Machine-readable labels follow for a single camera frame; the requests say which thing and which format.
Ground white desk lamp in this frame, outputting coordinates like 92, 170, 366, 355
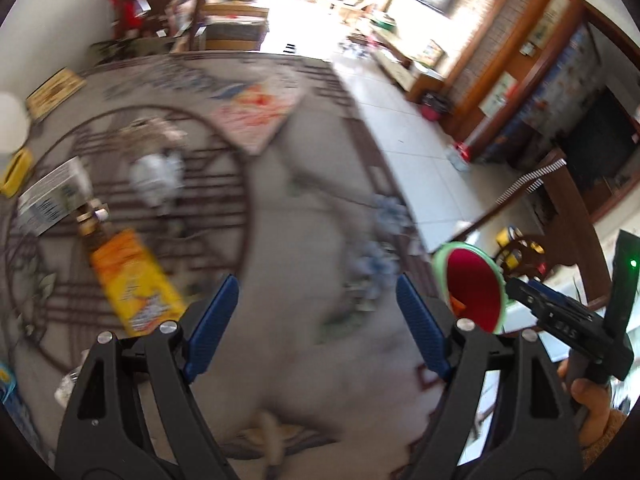
0, 91, 30, 153

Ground yellow container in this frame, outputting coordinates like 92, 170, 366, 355
495, 227, 543, 273

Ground dark blue wrapper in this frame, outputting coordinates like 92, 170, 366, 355
207, 80, 251, 101

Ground crumpled white plastic wrapper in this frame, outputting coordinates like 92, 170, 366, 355
129, 152, 187, 208

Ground person's right hand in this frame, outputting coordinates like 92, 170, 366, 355
556, 359, 615, 423

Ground colourful puzzle picture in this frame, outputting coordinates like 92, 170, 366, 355
422, 40, 446, 68

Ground small white carton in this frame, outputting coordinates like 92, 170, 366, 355
17, 156, 93, 237

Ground blue yellow packet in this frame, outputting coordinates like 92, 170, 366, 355
0, 360, 28, 413

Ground yellow plastic holder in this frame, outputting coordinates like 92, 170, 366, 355
0, 149, 35, 198

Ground dark wooden chair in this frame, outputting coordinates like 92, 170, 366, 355
116, 0, 213, 53
450, 147, 613, 311

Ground small red basket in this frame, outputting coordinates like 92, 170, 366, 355
419, 91, 453, 123

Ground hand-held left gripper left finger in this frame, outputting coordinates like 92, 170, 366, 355
56, 274, 240, 480

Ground colourful wall poster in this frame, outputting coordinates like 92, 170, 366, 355
480, 25, 608, 161

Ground wooden television cabinet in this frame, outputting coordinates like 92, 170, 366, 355
350, 25, 446, 103

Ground wooden sofa beige cushions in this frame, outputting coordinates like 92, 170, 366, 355
200, 0, 271, 52

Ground paper drawing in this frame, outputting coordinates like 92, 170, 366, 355
481, 71, 518, 120

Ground yellow brown book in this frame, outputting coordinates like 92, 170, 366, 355
25, 67, 87, 121

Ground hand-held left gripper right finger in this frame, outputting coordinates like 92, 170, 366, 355
395, 274, 586, 480

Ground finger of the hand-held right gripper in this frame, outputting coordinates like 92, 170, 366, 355
527, 280, 601, 321
506, 278, 551, 325

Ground crumpled brown paper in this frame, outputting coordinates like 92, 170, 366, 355
117, 117, 188, 148

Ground red bin green rim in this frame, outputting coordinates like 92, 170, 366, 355
431, 241, 512, 335

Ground hanging wall scroll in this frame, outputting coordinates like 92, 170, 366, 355
530, 0, 571, 51

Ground clear plastic wrapper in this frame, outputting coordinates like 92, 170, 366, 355
54, 367, 83, 406

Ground red printed plastic bag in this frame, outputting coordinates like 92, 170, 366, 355
210, 77, 306, 156

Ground small brown bottle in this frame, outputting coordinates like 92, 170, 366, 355
75, 199, 112, 251

